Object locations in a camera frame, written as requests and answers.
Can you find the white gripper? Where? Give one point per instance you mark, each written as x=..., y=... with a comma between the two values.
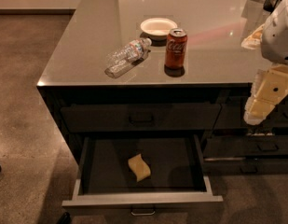
x=279, y=37

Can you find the yellow sponge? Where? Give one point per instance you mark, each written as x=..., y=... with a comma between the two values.
x=139, y=167

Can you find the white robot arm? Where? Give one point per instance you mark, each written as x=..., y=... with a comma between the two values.
x=272, y=36

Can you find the top right drawer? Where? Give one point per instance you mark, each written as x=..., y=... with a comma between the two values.
x=231, y=115

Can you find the middle right drawer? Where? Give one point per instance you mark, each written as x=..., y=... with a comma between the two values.
x=246, y=146

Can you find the open middle drawer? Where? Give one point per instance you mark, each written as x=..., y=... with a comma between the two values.
x=106, y=184

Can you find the dark counter cabinet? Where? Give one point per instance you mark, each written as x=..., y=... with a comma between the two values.
x=216, y=68

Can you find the closed top left drawer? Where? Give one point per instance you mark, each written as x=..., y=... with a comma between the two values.
x=140, y=117

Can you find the red cola can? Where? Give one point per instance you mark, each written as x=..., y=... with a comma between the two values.
x=175, y=48

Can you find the white paper bowl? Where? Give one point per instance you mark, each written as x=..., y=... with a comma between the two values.
x=157, y=28

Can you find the clear plastic water bottle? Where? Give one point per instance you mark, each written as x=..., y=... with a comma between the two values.
x=123, y=60

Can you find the black object bottom edge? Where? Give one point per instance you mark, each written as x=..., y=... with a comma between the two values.
x=64, y=219

